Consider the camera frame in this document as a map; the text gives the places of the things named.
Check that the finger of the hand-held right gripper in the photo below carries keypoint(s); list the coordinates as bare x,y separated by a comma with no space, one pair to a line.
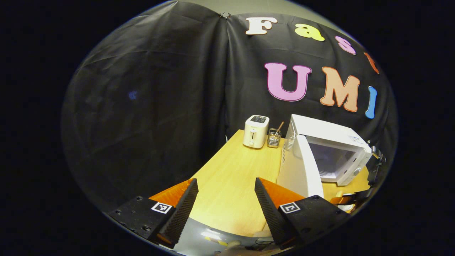
342,200

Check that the black backdrop cloth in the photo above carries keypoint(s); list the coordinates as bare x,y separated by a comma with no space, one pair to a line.
142,106

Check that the white microwave oven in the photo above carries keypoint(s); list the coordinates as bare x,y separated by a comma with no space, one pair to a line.
330,133

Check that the metal mesh utensil holder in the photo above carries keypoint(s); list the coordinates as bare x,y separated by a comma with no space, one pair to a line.
273,140

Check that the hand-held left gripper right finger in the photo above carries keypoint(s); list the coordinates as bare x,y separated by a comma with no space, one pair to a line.
272,215

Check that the wooden utensil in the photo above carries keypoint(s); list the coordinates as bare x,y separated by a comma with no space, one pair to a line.
280,127

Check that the white square plate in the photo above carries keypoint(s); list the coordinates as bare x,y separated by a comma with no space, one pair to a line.
347,208

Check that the white toaster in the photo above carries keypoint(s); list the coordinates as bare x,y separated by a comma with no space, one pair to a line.
254,137

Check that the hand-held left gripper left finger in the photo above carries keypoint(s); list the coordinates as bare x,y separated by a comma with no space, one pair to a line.
179,217

